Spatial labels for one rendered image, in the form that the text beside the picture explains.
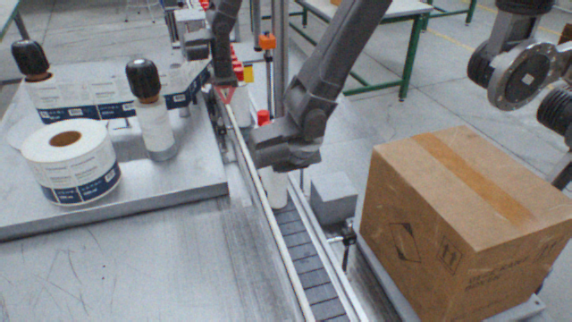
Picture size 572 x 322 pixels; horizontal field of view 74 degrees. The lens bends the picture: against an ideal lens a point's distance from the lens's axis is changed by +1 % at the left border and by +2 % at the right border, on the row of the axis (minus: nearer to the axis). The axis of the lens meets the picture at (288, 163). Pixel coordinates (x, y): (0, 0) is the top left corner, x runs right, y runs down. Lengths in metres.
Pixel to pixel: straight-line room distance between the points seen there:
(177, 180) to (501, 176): 0.81
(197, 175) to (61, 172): 0.33
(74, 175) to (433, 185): 0.84
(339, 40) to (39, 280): 0.85
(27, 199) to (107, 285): 0.37
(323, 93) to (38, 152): 0.77
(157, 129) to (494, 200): 0.86
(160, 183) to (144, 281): 0.29
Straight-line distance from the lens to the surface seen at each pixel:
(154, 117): 1.14
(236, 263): 0.95
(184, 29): 1.58
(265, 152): 0.63
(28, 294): 1.07
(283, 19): 1.24
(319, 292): 0.84
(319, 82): 0.58
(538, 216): 0.77
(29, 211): 1.19
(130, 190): 1.13
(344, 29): 0.57
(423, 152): 0.83
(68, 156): 1.07
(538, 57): 1.20
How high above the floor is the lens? 1.58
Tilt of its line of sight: 38 degrees down
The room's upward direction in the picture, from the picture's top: straight up
